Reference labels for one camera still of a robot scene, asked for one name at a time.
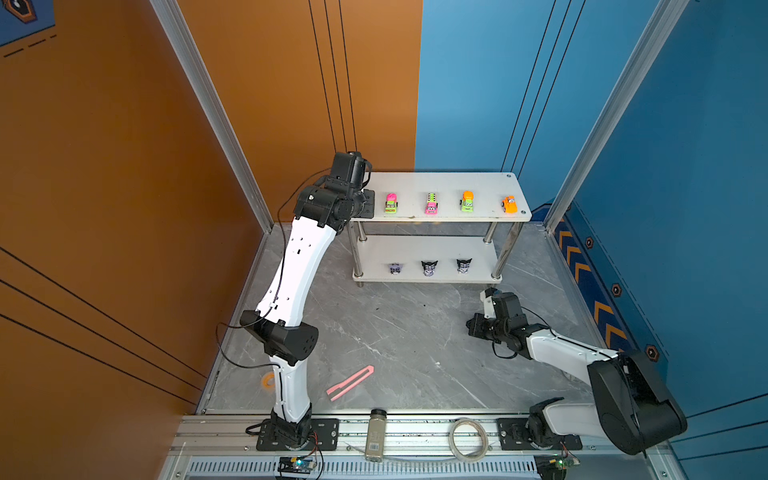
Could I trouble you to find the black purple robot toy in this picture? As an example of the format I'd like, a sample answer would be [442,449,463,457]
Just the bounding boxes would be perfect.
[456,258,472,274]

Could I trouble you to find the orange toy car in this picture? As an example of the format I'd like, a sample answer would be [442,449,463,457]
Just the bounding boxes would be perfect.
[502,195,519,215]

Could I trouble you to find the orange green toy truck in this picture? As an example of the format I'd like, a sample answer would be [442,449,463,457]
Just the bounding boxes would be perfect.
[460,191,474,213]

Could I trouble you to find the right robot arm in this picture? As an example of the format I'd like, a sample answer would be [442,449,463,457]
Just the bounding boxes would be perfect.
[466,288,688,455]

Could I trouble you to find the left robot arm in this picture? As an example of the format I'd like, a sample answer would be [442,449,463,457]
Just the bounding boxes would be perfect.
[240,151,375,448]

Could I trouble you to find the white two-tier shelf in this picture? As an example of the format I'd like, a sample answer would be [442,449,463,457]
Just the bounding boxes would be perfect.
[350,172,532,285]

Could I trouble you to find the pink plastic tongs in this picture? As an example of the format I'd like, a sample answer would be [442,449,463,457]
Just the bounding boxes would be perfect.
[326,365,375,402]

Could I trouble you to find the right circuit board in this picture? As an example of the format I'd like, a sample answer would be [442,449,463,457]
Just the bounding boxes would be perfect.
[534,456,580,480]

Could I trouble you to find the circuit board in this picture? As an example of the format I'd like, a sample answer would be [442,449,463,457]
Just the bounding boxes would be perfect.
[534,456,580,480]
[277,456,319,478]

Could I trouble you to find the clear plastic bottle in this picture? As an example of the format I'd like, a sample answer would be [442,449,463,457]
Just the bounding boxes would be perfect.
[364,408,387,462]

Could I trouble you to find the orange tape roll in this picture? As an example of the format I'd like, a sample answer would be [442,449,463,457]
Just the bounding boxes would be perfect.
[261,372,276,391]

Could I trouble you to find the left circuit board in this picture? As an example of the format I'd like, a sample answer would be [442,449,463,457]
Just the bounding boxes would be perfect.
[277,456,319,478]

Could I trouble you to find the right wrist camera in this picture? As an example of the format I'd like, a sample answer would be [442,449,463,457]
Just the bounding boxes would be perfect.
[480,286,498,319]

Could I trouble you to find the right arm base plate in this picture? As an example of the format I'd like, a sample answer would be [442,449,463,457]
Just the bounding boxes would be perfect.
[496,417,583,451]

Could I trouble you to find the coiled white cable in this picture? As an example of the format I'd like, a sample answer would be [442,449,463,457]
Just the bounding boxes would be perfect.
[448,417,491,463]

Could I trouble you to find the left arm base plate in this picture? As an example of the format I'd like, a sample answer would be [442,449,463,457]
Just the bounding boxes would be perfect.
[256,418,339,452]

